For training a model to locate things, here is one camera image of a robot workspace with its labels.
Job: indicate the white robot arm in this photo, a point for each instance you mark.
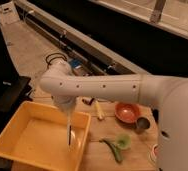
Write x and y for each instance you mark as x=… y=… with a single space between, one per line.
x=167 y=94

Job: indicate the white bowl with orange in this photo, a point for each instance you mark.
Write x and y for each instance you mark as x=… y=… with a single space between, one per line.
x=153 y=153

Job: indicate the green plastic cup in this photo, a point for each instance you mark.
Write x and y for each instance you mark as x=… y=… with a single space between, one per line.
x=123 y=141

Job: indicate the white device on floor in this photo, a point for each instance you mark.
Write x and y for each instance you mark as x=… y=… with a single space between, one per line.
x=8 y=14

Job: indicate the green pepper toy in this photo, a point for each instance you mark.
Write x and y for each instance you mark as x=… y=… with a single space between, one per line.
x=115 y=151

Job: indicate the dark scrub brush block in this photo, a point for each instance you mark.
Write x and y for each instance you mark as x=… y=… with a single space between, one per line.
x=88 y=101

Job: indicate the yellow plastic tub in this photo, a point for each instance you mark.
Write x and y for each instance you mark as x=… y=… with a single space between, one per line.
x=37 y=135

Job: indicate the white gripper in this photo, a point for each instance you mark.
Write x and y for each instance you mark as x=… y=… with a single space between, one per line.
x=65 y=103

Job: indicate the blue power box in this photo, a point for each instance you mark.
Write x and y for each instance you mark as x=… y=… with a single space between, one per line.
x=77 y=68

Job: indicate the black side furniture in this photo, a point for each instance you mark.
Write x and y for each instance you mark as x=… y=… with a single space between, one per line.
x=2 y=83

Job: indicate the white dish brush black handle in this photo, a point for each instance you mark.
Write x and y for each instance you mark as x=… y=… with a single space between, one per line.
x=69 y=128

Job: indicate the yellow corn toy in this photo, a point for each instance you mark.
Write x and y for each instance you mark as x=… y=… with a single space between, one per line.
x=99 y=111

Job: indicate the small metal cup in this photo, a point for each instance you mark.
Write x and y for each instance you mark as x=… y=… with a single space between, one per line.
x=142 y=124

